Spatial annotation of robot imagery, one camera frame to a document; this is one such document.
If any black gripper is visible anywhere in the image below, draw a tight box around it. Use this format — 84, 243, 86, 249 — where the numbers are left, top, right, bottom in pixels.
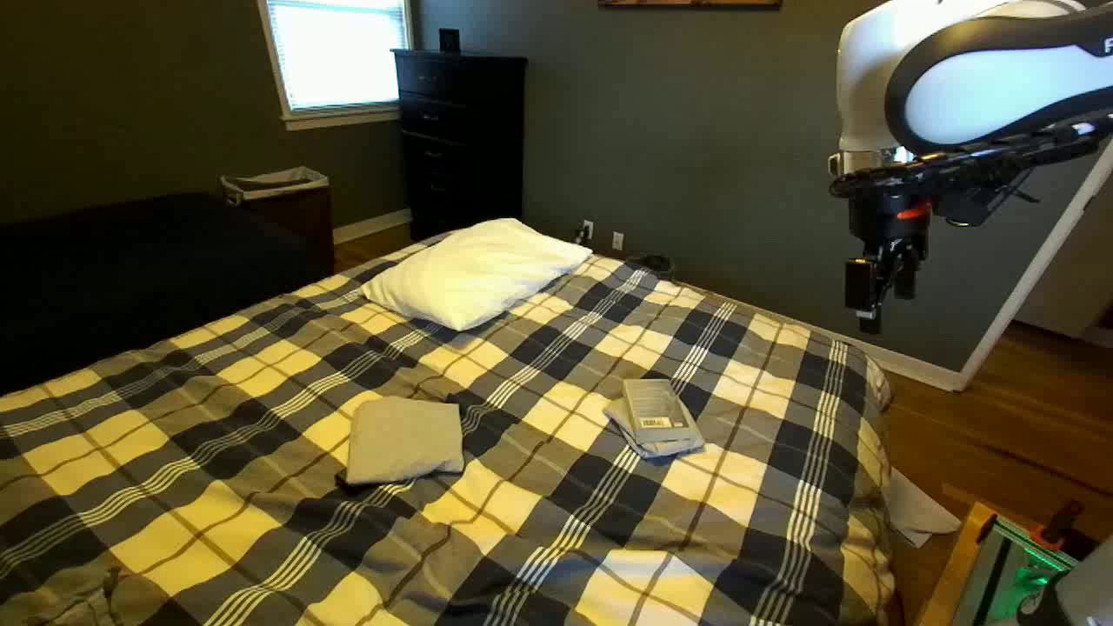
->
827, 152, 936, 339

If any grey clothing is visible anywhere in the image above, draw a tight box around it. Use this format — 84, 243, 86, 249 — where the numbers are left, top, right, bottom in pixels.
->
342, 394, 470, 491

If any white bed sheet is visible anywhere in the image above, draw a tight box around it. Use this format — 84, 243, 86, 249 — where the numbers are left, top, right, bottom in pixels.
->
883, 465, 966, 549

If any small grey folded cloth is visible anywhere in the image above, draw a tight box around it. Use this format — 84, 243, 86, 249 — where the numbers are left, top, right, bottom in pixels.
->
603, 377, 709, 465

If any wooden bar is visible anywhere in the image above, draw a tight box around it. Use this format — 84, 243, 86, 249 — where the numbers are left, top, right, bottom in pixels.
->
915, 496, 1002, 626

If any grey rounded block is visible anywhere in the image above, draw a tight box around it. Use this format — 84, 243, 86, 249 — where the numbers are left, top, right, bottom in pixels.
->
1050, 531, 1113, 626

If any plaid yellow grey bedspread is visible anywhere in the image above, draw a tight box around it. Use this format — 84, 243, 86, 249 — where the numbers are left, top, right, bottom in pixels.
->
0, 230, 902, 626

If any white pillow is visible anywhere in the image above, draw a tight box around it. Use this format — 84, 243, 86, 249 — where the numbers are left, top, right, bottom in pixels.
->
360, 216, 599, 339

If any black dresser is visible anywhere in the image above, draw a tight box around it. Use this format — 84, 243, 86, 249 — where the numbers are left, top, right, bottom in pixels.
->
394, 44, 531, 243

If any bright window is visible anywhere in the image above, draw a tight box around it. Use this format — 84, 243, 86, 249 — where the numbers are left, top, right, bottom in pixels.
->
253, 0, 416, 131

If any brown laundry hamper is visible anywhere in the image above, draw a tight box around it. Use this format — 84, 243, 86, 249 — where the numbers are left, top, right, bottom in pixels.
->
221, 164, 342, 275

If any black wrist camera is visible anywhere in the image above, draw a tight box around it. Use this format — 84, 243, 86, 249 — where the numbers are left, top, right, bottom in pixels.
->
934, 152, 1036, 233

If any white door frame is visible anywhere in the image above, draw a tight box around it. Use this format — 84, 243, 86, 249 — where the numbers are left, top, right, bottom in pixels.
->
864, 135, 1113, 394

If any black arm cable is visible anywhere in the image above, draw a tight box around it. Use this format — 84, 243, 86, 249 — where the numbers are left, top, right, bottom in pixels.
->
915, 108, 1113, 176

